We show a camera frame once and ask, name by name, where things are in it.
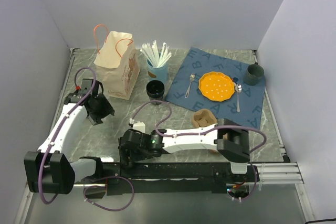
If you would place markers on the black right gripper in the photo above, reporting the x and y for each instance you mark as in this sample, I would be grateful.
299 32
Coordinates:
133 157

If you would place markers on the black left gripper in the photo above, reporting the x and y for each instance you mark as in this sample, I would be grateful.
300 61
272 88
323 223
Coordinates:
106 109

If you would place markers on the brown paper takeout bag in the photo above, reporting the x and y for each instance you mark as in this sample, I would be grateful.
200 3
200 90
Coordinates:
117 63

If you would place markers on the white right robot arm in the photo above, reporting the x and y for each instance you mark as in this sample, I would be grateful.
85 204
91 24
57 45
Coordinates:
226 137

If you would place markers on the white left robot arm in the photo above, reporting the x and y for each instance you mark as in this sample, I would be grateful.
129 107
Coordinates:
48 169

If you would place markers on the blue straw holder cup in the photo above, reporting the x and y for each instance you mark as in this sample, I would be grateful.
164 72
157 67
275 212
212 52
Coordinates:
157 73

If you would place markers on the brown cardboard cup carrier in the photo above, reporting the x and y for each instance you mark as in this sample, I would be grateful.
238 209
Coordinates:
203 118

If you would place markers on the wrapped white straws bundle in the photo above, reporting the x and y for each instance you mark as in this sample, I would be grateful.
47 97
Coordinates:
156 58

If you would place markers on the silver fork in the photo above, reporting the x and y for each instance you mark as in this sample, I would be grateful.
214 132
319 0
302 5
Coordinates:
192 77

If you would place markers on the orange dotted plate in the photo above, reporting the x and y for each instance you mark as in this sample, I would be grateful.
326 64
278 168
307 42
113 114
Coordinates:
216 86

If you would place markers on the silver spoon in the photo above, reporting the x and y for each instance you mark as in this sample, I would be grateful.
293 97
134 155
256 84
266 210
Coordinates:
238 89

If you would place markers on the blue alphabet placemat cloth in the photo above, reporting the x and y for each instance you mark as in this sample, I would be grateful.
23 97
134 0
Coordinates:
200 62

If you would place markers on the dark green mug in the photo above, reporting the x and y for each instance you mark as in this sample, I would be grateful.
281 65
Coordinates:
253 74

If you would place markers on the aluminium frame rail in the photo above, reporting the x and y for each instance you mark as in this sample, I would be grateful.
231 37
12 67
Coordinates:
279 173

